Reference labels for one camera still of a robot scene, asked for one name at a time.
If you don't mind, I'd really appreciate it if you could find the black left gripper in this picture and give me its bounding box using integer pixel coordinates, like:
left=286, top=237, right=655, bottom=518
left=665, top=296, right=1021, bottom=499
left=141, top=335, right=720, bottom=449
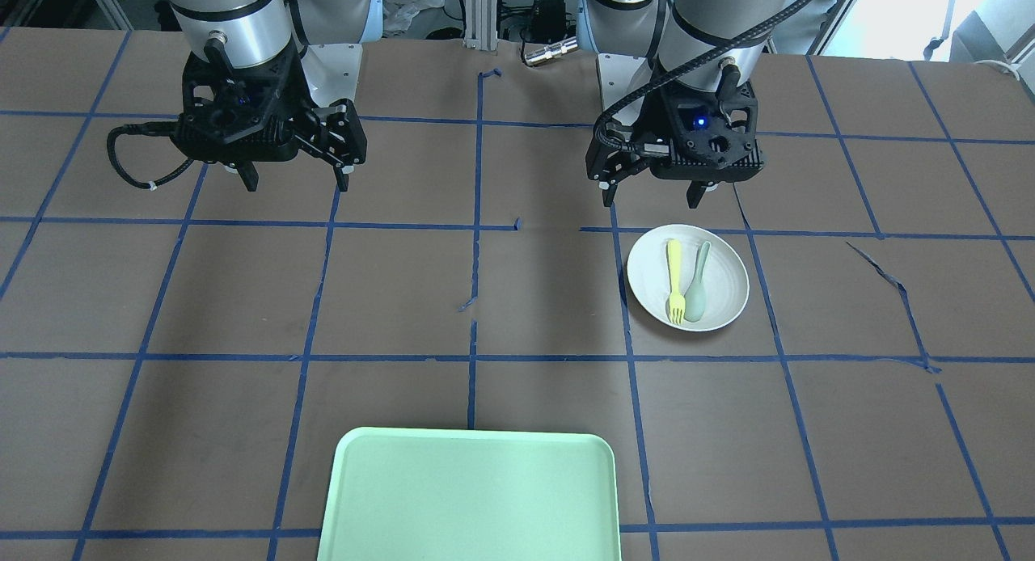
left=585, top=82, right=766, bottom=209

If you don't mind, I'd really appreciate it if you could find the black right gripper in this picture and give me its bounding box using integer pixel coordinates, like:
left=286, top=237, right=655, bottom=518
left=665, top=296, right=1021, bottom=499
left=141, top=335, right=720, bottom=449
left=174, top=40, right=367, bottom=193

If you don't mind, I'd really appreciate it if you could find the white round plate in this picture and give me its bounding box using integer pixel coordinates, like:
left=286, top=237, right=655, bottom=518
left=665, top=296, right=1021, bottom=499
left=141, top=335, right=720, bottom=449
left=626, top=225, right=750, bottom=332

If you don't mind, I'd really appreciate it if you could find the yellow plastic fork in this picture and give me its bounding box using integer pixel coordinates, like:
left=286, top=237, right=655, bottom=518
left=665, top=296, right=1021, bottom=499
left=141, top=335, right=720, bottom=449
left=666, top=239, right=686, bottom=325

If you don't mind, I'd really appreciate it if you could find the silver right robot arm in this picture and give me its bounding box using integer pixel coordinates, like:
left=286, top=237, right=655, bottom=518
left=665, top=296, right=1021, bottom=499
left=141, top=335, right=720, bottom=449
left=167, top=0, right=383, bottom=191

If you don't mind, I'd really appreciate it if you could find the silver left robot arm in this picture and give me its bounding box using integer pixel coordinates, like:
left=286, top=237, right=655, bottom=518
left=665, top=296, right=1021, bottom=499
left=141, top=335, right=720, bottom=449
left=576, top=0, right=805, bottom=208

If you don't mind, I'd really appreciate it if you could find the pale green plastic spoon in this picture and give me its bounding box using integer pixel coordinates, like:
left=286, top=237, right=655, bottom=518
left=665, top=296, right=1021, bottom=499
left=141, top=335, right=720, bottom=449
left=684, top=241, right=712, bottom=323

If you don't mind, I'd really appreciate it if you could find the light green tray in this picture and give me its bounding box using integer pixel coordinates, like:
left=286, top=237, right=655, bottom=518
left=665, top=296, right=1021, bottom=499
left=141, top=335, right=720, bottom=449
left=317, top=426, right=623, bottom=560

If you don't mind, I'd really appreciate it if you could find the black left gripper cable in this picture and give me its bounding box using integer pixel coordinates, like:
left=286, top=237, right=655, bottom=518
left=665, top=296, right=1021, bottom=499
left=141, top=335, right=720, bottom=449
left=594, top=0, right=830, bottom=154

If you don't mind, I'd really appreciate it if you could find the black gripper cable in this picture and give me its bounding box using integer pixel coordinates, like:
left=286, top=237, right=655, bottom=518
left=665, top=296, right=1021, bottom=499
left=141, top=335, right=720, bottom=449
left=594, top=0, right=830, bottom=154
left=106, top=122, right=195, bottom=191

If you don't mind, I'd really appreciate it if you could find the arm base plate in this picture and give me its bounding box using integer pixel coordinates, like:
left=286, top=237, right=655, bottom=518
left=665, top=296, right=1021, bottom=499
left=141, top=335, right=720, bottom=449
left=596, top=53, right=652, bottom=109
left=301, top=43, right=363, bottom=108

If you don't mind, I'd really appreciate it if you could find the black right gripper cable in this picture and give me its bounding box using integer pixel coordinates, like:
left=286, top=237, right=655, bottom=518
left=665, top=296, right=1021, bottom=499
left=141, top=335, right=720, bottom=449
left=106, top=122, right=195, bottom=191

